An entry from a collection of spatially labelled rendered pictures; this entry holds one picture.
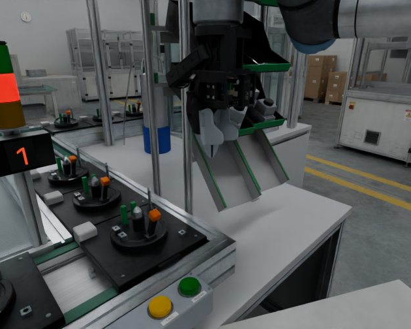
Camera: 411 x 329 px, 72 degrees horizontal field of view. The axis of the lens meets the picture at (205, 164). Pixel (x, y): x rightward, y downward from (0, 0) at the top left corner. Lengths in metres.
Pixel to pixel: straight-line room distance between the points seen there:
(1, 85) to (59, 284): 0.43
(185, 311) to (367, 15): 0.54
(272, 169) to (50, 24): 10.60
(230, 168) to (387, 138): 3.85
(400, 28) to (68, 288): 0.75
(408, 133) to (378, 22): 4.05
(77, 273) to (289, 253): 0.56
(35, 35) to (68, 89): 3.48
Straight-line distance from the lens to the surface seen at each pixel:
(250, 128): 0.77
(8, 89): 0.65
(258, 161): 0.95
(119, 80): 9.83
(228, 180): 0.84
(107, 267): 0.67
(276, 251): 0.88
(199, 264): 0.66
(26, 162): 0.68
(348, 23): 0.47
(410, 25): 0.46
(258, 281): 0.78
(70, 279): 0.76
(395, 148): 4.57
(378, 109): 4.58
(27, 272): 0.73
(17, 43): 11.08
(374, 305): 0.82
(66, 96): 8.02
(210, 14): 0.44
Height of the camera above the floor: 1.39
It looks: 21 degrees down
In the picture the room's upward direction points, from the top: straight up
